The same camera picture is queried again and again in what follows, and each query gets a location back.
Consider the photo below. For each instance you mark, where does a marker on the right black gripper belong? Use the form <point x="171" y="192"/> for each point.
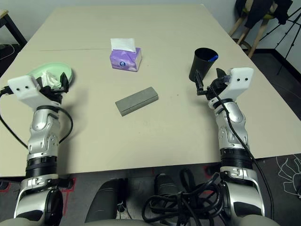
<point x="217" y="88"/>

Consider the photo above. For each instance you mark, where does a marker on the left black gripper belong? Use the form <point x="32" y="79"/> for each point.
<point x="53" y="94"/>

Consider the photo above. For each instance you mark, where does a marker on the white tissue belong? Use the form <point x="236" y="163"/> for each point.
<point x="50" y="80"/>

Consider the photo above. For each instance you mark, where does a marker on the light green plate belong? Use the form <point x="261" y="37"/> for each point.
<point x="56" y="68"/>

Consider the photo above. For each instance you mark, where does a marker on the blue capped white marker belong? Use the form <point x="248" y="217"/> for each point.
<point x="213" y="58"/>

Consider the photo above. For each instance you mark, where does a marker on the grey glasses case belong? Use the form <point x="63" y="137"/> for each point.
<point x="136" y="101"/>

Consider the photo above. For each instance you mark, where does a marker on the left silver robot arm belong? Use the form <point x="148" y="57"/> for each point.
<point x="42" y="131"/>

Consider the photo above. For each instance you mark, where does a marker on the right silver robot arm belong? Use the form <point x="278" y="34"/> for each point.
<point x="232" y="117"/>

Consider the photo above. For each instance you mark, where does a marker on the light blue plate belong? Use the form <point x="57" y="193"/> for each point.
<point x="73" y="77"/>

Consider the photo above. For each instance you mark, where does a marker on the black plastic cup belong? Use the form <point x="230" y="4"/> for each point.
<point x="200" y="68"/>

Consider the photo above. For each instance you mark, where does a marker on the purple tissue pack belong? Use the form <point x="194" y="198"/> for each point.
<point x="124" y="61"/>

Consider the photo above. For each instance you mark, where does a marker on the wooden stool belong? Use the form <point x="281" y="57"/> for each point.
<point x="257" y="35"/>

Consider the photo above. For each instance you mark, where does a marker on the beige black-framed side table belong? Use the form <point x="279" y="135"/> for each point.
<point x="14" y="30"/>

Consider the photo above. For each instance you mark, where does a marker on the black jacket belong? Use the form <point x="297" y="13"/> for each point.
<point x="256" y="11"/>

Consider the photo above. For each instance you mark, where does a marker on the black tripod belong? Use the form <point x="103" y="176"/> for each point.
<point x="288" y="47"/>

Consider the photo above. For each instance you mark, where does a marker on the robot right leg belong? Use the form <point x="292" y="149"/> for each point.
<point x="165" y="186"/>

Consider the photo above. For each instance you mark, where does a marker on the robot leg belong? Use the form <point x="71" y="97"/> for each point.
<point x="165" y="186"/>
<point x="105" y="200"/>

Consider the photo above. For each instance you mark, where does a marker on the robot left leg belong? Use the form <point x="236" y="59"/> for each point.
<point x="105" y="200"/>

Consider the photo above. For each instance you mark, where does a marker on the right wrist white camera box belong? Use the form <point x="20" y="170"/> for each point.
<point x="240" y="80"/>

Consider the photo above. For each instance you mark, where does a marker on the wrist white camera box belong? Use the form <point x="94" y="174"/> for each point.
<point x="240" y="80"/>
<point x="23" y="88"/>

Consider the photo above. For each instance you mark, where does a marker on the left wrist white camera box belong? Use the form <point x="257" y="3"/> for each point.
<point x="23" y="88"/>

